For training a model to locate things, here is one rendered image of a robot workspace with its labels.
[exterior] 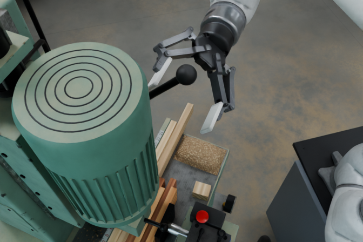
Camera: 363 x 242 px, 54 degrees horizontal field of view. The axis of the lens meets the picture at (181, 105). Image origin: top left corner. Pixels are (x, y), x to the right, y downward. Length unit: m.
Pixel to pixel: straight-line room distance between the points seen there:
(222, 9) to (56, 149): 0.48
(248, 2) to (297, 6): 2.29
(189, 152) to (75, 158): 0.64
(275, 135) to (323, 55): 0.79
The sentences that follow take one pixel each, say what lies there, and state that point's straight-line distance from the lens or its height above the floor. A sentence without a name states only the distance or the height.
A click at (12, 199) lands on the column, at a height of 1.18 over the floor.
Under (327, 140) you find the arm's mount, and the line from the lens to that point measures 1.55.
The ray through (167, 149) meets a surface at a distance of 1.05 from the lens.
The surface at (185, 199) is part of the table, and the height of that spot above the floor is 0.90.
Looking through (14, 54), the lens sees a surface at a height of 1.52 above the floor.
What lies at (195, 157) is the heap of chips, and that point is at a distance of 1.05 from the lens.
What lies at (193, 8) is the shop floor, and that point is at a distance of 2.94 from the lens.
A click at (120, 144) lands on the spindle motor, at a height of 1.48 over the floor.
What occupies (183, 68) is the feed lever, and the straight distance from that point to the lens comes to 0.57.
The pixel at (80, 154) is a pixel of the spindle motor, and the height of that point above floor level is 1.49.
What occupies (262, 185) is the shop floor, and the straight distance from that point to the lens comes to 2.07.
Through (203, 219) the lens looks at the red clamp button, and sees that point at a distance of 0.88.
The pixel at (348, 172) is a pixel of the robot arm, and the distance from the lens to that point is 1.27.
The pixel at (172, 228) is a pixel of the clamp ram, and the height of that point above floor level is 0.96.
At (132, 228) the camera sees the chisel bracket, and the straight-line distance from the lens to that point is 0.84.
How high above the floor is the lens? 1.86
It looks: 55 degrees down
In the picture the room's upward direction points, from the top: straight up
